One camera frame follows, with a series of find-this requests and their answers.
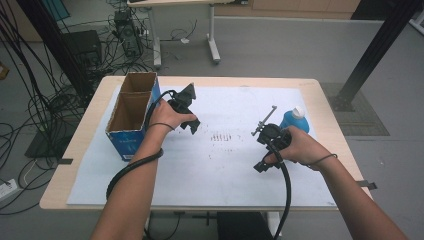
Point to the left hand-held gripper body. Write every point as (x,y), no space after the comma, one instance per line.
(182,101)

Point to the black floor plate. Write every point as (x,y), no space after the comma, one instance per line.
(40,146)

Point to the black stand pole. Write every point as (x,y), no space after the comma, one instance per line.
(50,40)

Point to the black metal post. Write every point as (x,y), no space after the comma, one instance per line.
(376,50)

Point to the blue cardboard box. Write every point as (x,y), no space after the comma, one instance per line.
(130,113)

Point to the person's right hand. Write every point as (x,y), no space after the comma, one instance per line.
(300,148)

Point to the white table mat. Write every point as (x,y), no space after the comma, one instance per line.
(216,181)

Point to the white plug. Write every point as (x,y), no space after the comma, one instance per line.
(185,40)

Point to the blue bottle with white cap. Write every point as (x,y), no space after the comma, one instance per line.
(295,120)

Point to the person's left hand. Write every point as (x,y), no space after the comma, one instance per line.
(166,115)

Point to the black computer tower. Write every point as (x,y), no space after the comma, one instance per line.
(128,33)

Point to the black tape piece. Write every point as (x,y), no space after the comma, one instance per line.
(65,161)
(366,184)

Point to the teal board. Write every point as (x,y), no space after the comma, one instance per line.
(56,8)

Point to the black box device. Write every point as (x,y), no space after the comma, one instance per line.
(83,45)

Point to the white power strip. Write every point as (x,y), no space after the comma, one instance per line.
(6,190)

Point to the black band on left wrist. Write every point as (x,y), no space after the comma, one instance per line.
(162,124)

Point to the black band on wrist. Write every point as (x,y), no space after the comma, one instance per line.
(326,158)
(162,124)

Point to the black band on right wrist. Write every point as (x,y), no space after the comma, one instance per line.
(326,158)

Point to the white desk with legs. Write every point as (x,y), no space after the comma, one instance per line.
(213,33)

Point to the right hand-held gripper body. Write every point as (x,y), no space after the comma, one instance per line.
(273,136)

